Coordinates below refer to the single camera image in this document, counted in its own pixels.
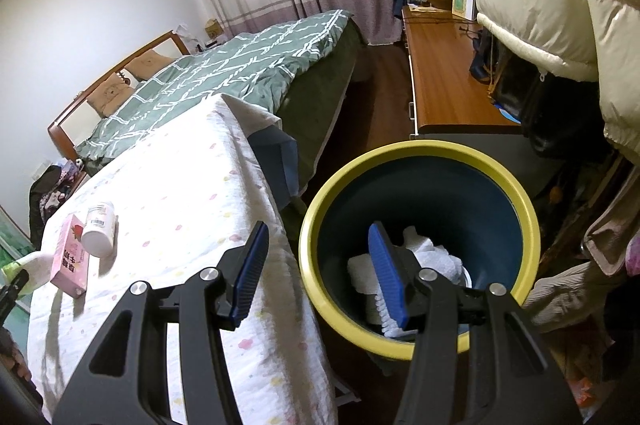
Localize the wooden low cabinet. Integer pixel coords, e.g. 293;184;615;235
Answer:
402;6;521;138

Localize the white pill bottle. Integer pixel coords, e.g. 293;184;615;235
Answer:
81;203;116;258

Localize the small green box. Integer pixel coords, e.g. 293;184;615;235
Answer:
451;0;476;21

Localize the tissue box on nightstand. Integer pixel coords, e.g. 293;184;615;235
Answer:
205;19;224;41

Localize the wooden bed headboard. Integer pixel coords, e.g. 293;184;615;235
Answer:
48;31;189;160

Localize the white floral tablecloth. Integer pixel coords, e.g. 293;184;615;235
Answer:
27;95;337;424

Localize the green checked duvet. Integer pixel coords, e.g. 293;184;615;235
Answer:
75;9;362;179

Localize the brown pillow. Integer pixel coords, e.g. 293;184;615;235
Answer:
87;73;134;119
125;49;175;82

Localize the left brown pillow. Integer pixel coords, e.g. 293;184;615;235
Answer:
87;73;134;119

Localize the yellow rimmed blue trash bin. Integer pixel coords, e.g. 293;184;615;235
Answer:
298;139;540;360

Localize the right brown pillow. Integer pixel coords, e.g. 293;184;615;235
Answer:
125;49;175;82

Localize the white bubble wrap sheet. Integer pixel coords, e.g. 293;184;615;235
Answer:
347;227;472;341

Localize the pink milk carton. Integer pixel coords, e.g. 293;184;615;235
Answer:
50;215;89;298

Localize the clothes heap on nightstand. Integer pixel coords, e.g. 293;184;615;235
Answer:
28;160;81;249

